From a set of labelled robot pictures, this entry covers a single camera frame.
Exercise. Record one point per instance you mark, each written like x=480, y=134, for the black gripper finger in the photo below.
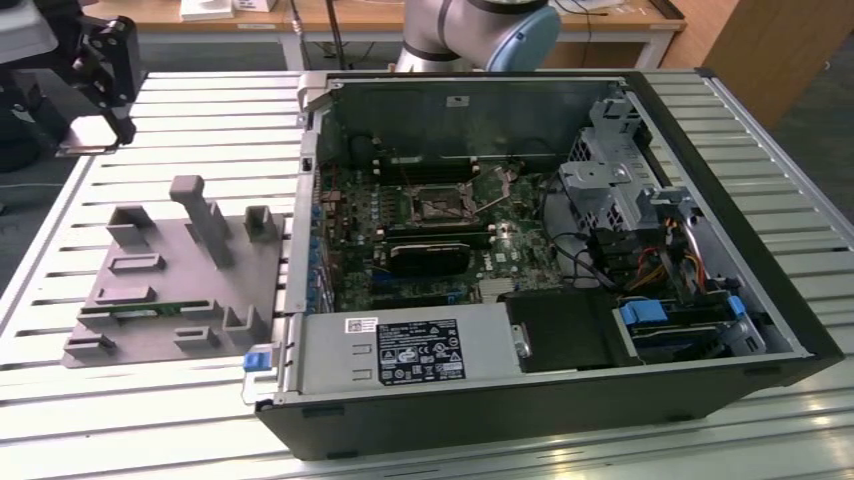
x=123, y=125

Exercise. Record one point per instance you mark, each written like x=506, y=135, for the silver CPU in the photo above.
x=87, y=137

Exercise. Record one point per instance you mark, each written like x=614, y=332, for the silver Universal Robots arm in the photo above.
x=440, y=30

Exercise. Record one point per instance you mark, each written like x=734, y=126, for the black RAM slot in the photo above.
x=434, y=170

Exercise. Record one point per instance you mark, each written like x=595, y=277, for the CPU socket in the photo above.
x=440, y=205

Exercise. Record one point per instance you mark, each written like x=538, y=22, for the black expansion slot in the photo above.
x=436, y=236

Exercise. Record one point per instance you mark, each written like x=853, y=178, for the black equipment beside table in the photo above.
x=27, y=135

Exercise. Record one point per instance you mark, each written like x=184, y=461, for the wooden desk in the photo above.
x=267, y=27

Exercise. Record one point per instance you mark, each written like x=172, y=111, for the white box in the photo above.
x=256, y=5

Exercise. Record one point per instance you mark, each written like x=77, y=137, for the grey parts rack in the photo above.
x=193, y=280

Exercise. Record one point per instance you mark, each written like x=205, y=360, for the blue case latch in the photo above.
x=259, y=362

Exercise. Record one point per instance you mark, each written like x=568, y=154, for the black graphics card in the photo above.
x=427, y=259

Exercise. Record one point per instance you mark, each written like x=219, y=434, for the grey power supply unit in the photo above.
x=334, y=350

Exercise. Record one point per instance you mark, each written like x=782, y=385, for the green motherboard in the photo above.
x=520, y=250

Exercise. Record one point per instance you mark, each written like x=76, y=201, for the small silver heatsink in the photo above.
x=498, y=289

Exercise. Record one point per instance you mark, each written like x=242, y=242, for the silver metal drive cage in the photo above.
x=594, y=180

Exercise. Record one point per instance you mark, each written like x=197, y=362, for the black plastic shroud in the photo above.
x=567, y=330

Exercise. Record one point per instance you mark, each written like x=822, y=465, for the black open PC case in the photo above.
x=534, y=420

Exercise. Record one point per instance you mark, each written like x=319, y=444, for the blue disk carrier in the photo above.
x=642, y=315

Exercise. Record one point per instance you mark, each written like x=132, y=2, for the blue plastic clip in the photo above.
x=735, y=306

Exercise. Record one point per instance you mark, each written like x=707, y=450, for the wooden cabinet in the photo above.
x=781, y=55

